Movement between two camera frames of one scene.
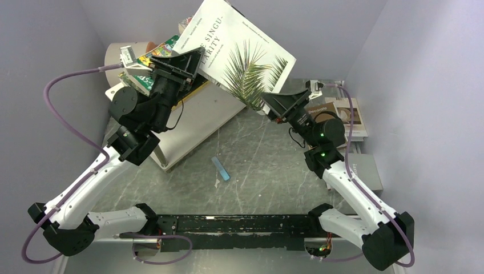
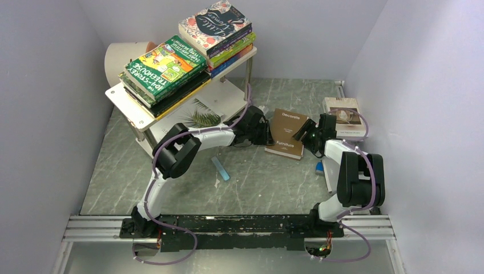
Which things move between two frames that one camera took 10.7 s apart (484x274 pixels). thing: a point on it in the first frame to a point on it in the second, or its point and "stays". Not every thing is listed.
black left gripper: [180, 69] to [266, 139]
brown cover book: [322, 112] to [284, 125]
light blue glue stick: [220, 168] stays
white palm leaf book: [239, 56] to [192, 113]
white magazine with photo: [343, 106] stays
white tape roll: [112, 57] stays
